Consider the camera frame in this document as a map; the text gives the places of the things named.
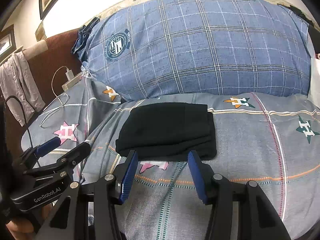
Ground grey hanging garment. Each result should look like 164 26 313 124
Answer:
1 51 45 126

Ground white paper bag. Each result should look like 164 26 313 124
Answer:
308 58 320 107

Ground grey star-patterned bed sheet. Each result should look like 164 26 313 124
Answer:
21 78 319 239

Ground black cable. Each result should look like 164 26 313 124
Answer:
4 95 42 168

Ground dark red headboard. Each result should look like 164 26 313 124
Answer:
5 29 81 157

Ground white charging cable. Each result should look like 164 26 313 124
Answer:
39 65 71 129

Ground person's left hand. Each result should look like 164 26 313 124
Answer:
6 203 53 240

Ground black pants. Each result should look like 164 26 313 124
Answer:
116 102 217 161

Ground white charger plug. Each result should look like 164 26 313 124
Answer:
66 69 74 81

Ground small framed picture left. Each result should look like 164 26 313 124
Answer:
0 24 16 61

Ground blue plaid pillow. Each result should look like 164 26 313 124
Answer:
72 0 311 101

